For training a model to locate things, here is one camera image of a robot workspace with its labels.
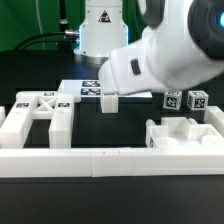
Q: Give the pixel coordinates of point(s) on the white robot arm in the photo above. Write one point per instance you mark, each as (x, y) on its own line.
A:
(181, 47)

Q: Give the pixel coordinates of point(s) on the white chair back frame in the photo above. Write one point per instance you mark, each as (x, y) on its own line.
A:
(57, 107)

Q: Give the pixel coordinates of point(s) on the white U-shaped fence wall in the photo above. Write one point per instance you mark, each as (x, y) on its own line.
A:
(104, 162)

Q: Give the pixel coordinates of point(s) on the white chair seat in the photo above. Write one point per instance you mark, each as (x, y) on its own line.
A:
(180, 131)

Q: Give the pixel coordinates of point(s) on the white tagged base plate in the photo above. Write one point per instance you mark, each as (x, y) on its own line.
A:
(86, 88)

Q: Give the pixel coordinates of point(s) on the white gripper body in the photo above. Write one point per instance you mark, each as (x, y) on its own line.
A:
(127, 71)

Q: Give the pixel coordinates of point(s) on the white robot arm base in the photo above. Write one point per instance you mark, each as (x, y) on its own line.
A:
(102, 31)

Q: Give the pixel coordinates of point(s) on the white tagged nut cube right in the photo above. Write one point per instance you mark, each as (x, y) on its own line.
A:
(197, 100)

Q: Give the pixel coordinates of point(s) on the white tagged nut cube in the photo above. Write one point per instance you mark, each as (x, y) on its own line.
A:
(172, 100)
(197, 100)

